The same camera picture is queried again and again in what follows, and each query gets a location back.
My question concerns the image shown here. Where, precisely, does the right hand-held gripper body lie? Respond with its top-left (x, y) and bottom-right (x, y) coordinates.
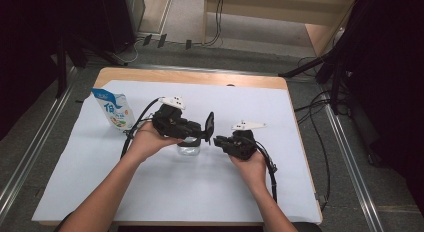
top-left (228, 120), bottom-right (268, 161)

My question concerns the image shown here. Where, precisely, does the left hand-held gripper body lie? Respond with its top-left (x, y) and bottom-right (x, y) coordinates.
top-left (151, 95), bottom-right (198, 140)

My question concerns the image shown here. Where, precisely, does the blue white milk pouch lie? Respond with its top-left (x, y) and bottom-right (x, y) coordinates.
top-left (90, 87), bottom-right (136, 132)

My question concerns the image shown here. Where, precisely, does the person's right hand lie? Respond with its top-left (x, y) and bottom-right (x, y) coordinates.
top-left (229, 151), bottom-right (268, 193)

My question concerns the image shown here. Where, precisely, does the person's left hand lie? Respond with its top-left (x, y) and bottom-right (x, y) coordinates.
top-left (128, 121), bottom-right (184, 164)

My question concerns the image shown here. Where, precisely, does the white table mat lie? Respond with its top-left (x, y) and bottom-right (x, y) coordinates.
top-left (32, 79), bottom-right (323, 225)

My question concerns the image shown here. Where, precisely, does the black tripod stand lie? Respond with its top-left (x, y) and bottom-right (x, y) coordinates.
top-left (278, 25), bottom-right (354, 116)

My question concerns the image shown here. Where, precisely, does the black metal stand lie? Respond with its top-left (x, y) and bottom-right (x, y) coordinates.
top-left (54, 31), bottom-right (129, 100)

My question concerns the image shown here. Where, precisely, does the wooden shelf unit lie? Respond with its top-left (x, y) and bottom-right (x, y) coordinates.
top-left (203, 0), bottom-right (358, 58)

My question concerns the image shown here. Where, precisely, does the black curtain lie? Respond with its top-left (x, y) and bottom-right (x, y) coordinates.
top-left (346, 0), bottom-right (424, 216)
top-left (0, 0), bottom-right (134, 140)

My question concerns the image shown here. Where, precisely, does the left hand-held gripper black cable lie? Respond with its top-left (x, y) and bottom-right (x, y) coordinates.
top-left (119, 97), bottom-right (164, 160)

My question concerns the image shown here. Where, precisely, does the white floor cable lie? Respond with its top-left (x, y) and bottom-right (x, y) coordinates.
top-left (111, 38), bottom-right (139, 65)

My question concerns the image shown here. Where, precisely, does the black floor cable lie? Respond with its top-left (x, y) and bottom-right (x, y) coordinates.
top-left (293, 90), bottom-right (333, 211)

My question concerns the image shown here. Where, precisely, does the black hanging cable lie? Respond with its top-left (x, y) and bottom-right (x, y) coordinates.
top-left (204, 0), bottom-right (225, 46)

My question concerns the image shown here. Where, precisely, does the metal floor rail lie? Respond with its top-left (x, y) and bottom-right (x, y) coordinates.
top-left (0, 66), bottom-right (79, 223)
top-left (321, 100), bottom-right (386, 232)

